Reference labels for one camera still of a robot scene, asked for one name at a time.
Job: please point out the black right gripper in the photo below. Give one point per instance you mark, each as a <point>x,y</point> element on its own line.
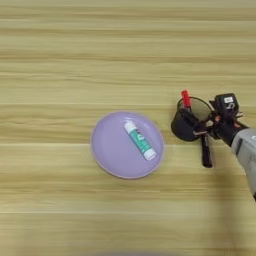
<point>226,128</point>

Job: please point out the red cap marker pen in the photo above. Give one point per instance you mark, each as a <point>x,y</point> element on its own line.
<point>185,96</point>

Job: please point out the black mesh pen holder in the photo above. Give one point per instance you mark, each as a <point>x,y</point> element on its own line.
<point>179,130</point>

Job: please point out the small black box white label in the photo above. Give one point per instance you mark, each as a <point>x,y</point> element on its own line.
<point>226,105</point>

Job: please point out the green white glue stick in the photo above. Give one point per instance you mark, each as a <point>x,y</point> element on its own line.
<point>140,140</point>

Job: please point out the round purple plate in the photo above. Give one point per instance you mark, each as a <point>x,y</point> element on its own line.
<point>110,156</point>

